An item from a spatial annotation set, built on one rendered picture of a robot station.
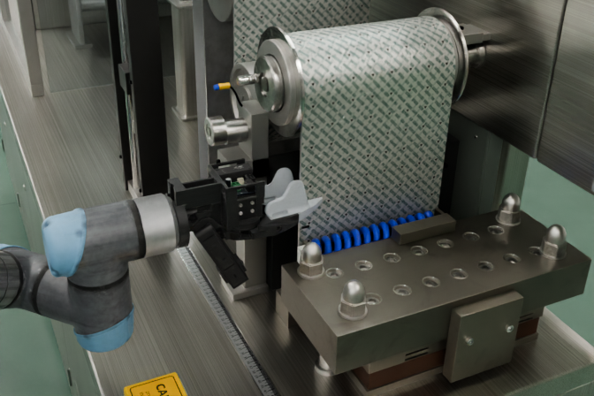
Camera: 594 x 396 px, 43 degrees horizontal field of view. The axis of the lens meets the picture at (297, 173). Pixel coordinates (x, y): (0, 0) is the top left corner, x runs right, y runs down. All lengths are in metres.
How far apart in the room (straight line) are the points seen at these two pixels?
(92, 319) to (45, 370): 1.50
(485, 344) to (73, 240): 0.54
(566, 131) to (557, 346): 0.31
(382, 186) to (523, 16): 0.30
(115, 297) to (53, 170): 0.66
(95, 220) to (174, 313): 0.28
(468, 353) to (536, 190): 2.52
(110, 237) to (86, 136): 0.82
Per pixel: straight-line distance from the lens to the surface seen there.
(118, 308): 0.97
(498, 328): 1.03
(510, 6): 1.10
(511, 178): 1.44
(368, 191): 1.07
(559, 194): 3.50
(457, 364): 1.02
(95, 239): 0.91
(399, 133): 1.05
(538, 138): 1.09
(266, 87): 0.99
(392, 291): 0.98
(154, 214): 0.92
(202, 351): 1.08
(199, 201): 0.94
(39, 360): 2.51
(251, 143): 1.03
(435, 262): 1.04
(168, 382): 1.00
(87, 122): 1.78
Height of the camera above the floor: 1.61
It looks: 28 degrees down
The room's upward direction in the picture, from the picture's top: 1 degrees clockwise
